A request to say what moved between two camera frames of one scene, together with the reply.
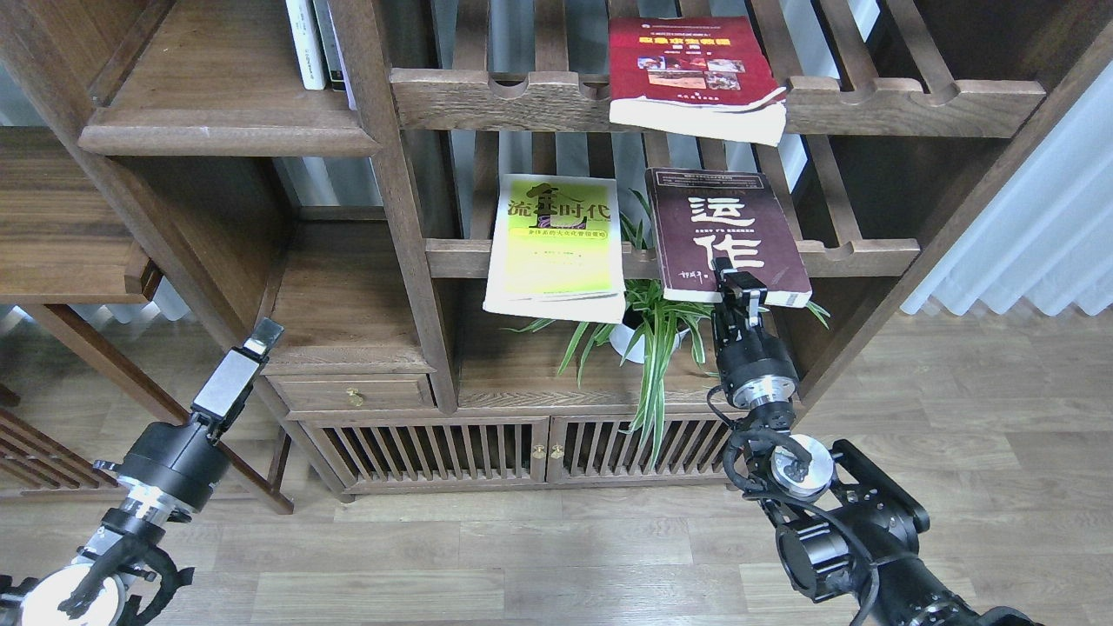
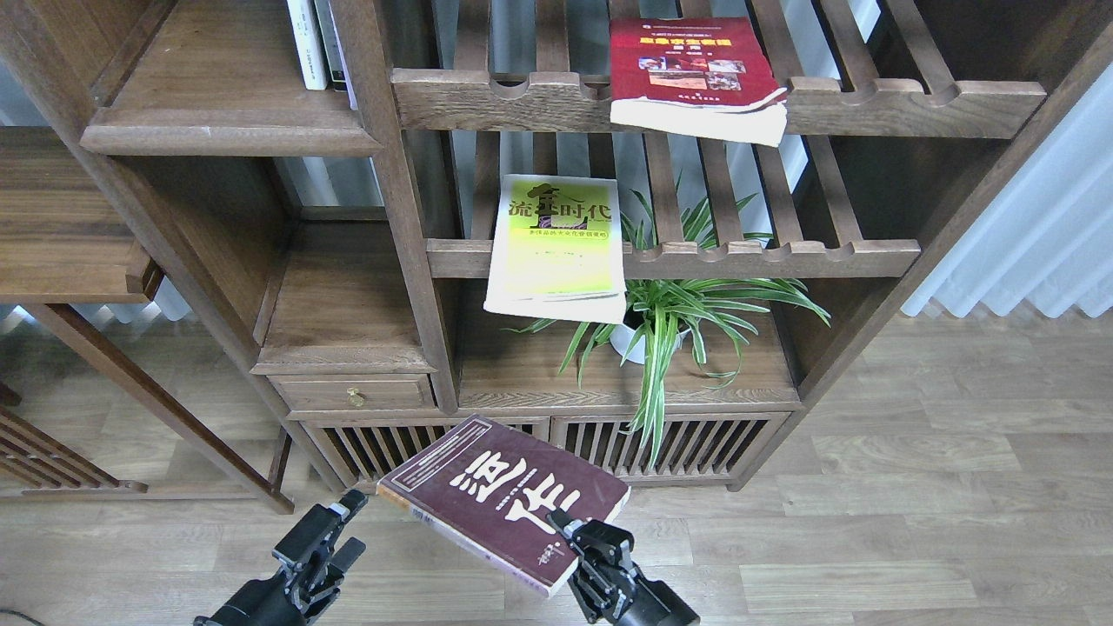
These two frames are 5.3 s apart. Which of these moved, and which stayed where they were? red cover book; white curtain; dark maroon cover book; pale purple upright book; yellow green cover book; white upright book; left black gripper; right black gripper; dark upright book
Moved: dark maroon cover book; left black gripper; right black gripper
Stayed: white curtain; pale purple upright book; yellow green cover book; red cover book; white upright book; dark upright book
